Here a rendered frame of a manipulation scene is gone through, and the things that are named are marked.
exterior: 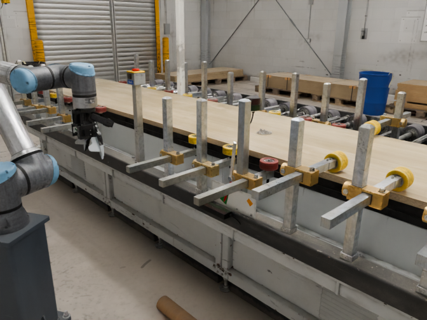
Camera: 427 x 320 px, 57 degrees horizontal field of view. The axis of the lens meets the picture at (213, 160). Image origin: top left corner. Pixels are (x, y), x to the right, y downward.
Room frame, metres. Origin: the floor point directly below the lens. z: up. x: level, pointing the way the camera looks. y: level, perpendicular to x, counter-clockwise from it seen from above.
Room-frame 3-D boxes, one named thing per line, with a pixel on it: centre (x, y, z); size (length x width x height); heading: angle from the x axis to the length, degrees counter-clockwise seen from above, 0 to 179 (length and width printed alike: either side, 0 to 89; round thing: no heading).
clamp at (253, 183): (1.51, -0.14, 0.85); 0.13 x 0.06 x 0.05; 44
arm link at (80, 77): (1.52, 0.51, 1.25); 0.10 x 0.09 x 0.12; 61
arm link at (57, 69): (1.57, 0.61, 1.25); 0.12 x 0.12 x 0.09; 61
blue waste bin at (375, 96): (6.81, -2.77, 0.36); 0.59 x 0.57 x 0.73; 134
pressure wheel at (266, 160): (1.58, -0.24, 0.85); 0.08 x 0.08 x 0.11
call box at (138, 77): (2.07, 0.41, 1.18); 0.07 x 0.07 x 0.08; 44
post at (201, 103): (1.70, 0.05, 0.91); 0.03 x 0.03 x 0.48; 44
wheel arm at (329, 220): (1.12, -0.49, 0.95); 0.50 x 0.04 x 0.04; 134
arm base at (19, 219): (1.55, 0.92, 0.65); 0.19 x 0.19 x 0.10
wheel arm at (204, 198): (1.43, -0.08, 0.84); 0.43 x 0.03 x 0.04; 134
